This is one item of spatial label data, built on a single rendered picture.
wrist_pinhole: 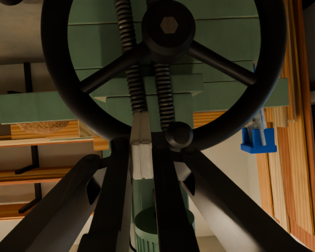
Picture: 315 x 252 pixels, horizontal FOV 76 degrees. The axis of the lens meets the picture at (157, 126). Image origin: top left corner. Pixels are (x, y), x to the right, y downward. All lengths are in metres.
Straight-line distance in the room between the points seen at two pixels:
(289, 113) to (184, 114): 1.56
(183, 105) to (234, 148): 2.86
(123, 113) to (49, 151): 3.07
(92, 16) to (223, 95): 0.31
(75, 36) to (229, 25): 0.32
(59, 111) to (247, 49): 0.41
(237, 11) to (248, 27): 0.04
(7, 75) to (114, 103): 3.41
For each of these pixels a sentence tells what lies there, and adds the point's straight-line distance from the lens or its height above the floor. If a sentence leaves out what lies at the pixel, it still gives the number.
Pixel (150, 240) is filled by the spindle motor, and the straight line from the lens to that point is 0.59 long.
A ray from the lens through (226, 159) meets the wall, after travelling 3.16.
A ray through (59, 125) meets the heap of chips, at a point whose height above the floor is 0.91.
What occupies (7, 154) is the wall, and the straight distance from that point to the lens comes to 3.70.
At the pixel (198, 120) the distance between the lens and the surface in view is 0.59.
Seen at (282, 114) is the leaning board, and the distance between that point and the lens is 1.85.
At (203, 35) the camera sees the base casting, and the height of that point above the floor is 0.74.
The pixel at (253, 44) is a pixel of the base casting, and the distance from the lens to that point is 0.50.
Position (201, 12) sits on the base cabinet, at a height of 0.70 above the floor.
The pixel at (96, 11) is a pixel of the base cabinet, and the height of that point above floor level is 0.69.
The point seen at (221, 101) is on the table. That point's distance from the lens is 0.45.
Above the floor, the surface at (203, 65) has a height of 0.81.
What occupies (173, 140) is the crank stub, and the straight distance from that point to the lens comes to 0.18.
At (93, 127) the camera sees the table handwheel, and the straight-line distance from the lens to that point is 0.24.
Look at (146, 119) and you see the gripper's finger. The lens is 0.18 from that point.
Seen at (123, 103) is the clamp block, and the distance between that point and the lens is 0.33.
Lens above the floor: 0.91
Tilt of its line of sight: 2 degrees up
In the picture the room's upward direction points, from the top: 176 degrees clockwise
